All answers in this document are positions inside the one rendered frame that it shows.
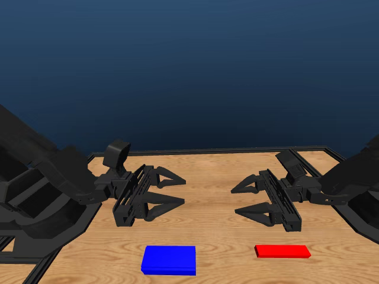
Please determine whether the thin red peg bar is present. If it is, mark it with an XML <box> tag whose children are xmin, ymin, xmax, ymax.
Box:
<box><xmin>254</xmin><ymin>244</ymin><xmax>312</xmax><ymax>259</ymax></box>

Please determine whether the blue hollow socket block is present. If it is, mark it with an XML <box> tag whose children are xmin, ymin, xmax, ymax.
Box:
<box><xmin>140</xmin><ymin>245</ymin><xmax>197</xmax><ymax>277</ymax></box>

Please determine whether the black table frame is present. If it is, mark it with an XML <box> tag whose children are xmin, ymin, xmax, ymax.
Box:
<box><xmin>0</xmin><ymin>145</ymin><xmax>379</xmax><ymax>284</ymax></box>

